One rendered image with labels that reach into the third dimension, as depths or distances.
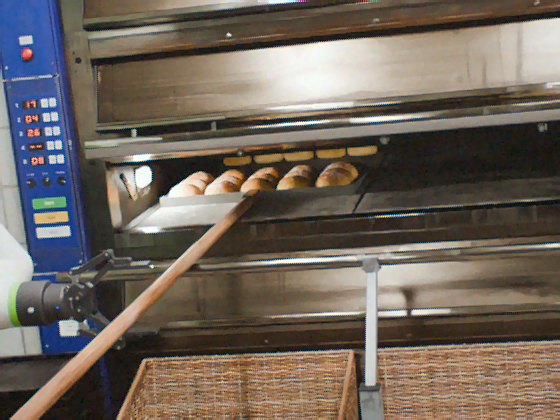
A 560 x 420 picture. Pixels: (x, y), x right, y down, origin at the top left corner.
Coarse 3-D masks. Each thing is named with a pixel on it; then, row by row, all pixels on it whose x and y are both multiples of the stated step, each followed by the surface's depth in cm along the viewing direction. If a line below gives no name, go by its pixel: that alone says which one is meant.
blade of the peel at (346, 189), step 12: (360, 180) 344; (240, 192) 337; (264, 192) 336; (276, 192) 335; (288, 192) 334; (300, 192) 334; (312, 192) 333; (324, 192) 332; (336, 192) 332; (348, 192) 331; (168, 204) 343; (180, 204) 342; (192, 204) 341; (204, 204) 340
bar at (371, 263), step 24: (216, 264) 270; (240, 264) 268; (264, 264) 267; (288, 264) 266; (312, 264) 265; (336, 264) 264; (360, 264) 263; (384, 264) 262; (408, 264) 261; (360, 384) 248
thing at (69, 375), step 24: (216, 240) 288; (192, 264) 267; (168, 288) 250; (144, 312) 233; (120, 336) 219; (72, 360) 201; (96, 360) 207; (48, 384) 190; (72, 384) 196; (24, 408) 181; (48, 408) 186
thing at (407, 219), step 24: (312, 216) 307; (336, 216) 304; (360, 216) 300; (384, 216) 298; (408, 216) 297; (432, 216) 295; (456, 216) 294; (480, 216) 293; (504, 216) 292; (528, 216) 291; (552, 216) 290; (120, 240) 313; (144, 240) 312; (168, 240) 310; (192, 240) 309; (240, 240) 306
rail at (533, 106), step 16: (432, 112) 277; (448, 112) 276; (464, 112) 275; (480, 112) 274; (496, 112) 274; (512, 112) 273; (240, 128) 287; (256, 128) 286; (272, 128) 285; (288, 128) 284; (304, 128) 283; (320, 128) 282; (336, 128) 282; (96, 144) 294; (112, 144) 293; (128, 144) 293
